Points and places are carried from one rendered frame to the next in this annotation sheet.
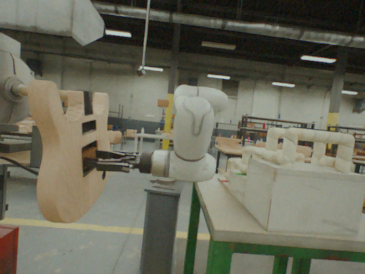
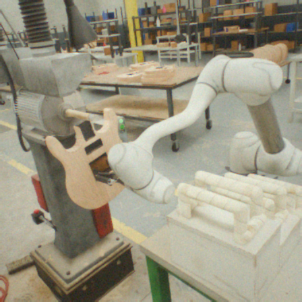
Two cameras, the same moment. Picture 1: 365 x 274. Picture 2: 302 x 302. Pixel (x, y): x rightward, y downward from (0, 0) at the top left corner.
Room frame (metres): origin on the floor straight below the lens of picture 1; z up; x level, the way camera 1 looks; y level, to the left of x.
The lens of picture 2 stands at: (-0.04, -0.81, 1.63)
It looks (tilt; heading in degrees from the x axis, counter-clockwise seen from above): 23 degrees down; 51
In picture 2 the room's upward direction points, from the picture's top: 7 degrees counter-clockwise
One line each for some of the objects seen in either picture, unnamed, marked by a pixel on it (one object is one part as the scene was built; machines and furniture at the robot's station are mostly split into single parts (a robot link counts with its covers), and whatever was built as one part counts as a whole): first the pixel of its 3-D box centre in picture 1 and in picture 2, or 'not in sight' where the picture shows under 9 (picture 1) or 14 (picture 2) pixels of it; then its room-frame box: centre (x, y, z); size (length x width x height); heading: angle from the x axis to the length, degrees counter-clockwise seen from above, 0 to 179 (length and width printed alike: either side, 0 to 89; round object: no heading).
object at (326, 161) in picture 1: (332, 162); (252, 226); (0.53, -0.47, 1.12); 0.11 x 0.03 x 0.03; 6
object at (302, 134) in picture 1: (319, 136); (209, 197); (0.48, -0.38, 1.20); 0.20 x 0.03 x 0.03; 95
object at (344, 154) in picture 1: (344, 155); (240, 224); (0.49, -0.46, 1.15); 0.03 x 0.03 x 0.09
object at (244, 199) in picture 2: (278, 155); (240, 195); (0.64, -0.37, 1.12); 0.20 x 0.03 x 0.03; 95
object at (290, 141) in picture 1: (289, 150); (184, 203); (0.47, -0.30, 1.15); 0.03 x 0.03 x 0.09
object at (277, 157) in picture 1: (274, 156); (190, 203); (0.51, -0.28, 1.12); 0.11 x 0.03 x 0.03; 6
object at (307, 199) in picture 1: (297, 192); (221, 243); (0.53, -0.38, 1.02); 0.27 x 0.15 x 0.17; 96
